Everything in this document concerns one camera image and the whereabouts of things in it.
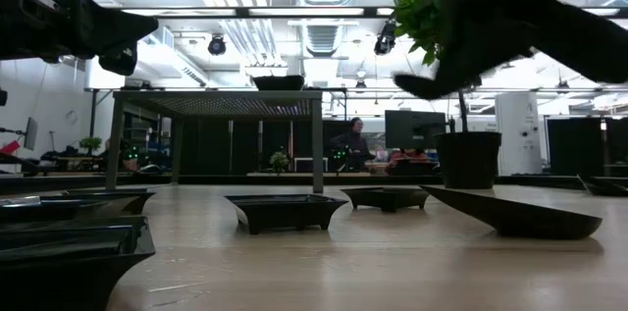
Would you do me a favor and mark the black square mini plate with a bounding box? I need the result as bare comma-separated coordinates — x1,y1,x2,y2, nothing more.
0,194,143,229
340,185,432,214
0,216,157,311
224,193,349,236

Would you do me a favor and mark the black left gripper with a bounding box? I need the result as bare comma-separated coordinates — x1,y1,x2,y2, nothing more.
0,0,159,77

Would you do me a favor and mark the black computer monitor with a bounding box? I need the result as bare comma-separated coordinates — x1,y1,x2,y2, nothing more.
384,109,447,151

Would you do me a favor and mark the black plant pot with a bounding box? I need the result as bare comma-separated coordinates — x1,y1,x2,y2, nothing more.
434,130,502,190

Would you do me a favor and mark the person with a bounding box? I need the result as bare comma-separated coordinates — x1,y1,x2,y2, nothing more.
329,117,377,174
385,147,433,175

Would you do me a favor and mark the small grey monitor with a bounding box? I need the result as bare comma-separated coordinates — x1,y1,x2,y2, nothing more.
23,117,39,151

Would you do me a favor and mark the white cylindrical tank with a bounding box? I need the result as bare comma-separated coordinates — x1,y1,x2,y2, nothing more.
494,91,544,178

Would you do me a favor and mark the black aluminium cross rail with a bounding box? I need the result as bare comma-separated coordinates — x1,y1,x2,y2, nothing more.
105,173,585,187

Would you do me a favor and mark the black partition panel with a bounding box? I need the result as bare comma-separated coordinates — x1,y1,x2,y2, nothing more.
546,117,607,178
179,119,352,176

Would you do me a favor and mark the black fluted square dish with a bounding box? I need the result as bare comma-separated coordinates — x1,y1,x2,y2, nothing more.
251,74,306,92

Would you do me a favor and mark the black overhead frame beam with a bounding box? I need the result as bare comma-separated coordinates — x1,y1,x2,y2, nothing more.
107,5,628,21

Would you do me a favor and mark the grey perforated metal shelf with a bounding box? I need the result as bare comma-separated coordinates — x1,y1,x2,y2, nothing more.
105,88,325,194

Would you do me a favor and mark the small green potted plant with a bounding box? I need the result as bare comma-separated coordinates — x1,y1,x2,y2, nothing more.
78,135,104,155
268,150,290,175

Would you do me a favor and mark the black ceiling spotlight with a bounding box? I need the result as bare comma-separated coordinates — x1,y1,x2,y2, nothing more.
207,33,228,57
373,19,398,56

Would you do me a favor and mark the green leafy plant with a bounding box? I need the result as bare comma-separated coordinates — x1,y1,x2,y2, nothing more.
391,0,470,134

